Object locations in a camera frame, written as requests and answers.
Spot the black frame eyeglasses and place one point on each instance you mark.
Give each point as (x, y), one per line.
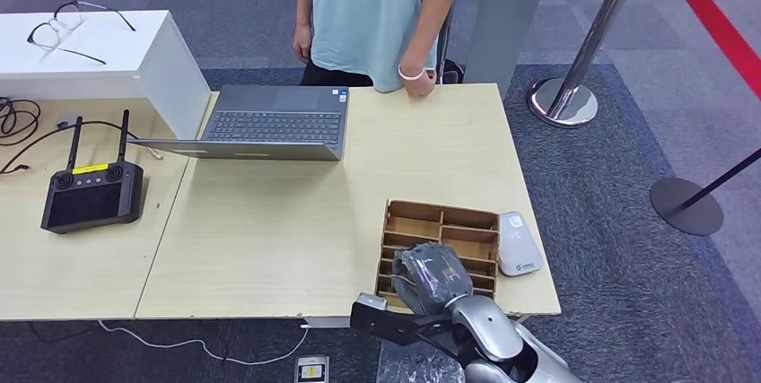
(46, 38)

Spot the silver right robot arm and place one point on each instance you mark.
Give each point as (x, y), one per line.
(487, 327)

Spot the person's left forearm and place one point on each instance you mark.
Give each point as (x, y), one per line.
(434, 12)

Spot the white box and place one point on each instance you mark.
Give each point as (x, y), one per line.
(175, 91)

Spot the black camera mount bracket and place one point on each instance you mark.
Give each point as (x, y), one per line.
(392, 327)

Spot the person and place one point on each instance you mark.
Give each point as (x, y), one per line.
(368, 12)

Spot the grey open laptop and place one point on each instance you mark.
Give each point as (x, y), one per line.
(274, 127)

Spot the chrome pole with black base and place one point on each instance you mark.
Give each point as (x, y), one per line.
(445, 41)

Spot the black remote controller with antennas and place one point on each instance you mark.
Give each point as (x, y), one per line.
(91, 204)

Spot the black stanchion post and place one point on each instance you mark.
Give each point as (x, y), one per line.
(685, 208)

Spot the person's right hand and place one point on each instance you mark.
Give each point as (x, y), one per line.
(302, 44)

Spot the clear plastic sheet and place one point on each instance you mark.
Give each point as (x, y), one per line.
(410, 368)

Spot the metal floor socket plate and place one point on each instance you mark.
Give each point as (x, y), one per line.
(311, 371)

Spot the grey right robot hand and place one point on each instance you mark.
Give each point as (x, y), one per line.
(434, 276)

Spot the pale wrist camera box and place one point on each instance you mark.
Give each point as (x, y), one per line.
(371, 302)

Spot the red barrier belt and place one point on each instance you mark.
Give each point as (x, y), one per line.
(713, 21)

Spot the grey card reader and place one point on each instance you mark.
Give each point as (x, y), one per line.
(518, 246)

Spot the grey pillar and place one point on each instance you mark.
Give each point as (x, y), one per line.
(505, 12)

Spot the person's left hand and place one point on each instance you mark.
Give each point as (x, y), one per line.
(421, 84)

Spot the chrome stanchion post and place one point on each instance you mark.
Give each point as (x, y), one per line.
(562, 104)

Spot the small grey adapter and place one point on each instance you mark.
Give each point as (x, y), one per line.
(67, 121)

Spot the wooden card organizer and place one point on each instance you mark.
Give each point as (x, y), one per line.
(416, 226)

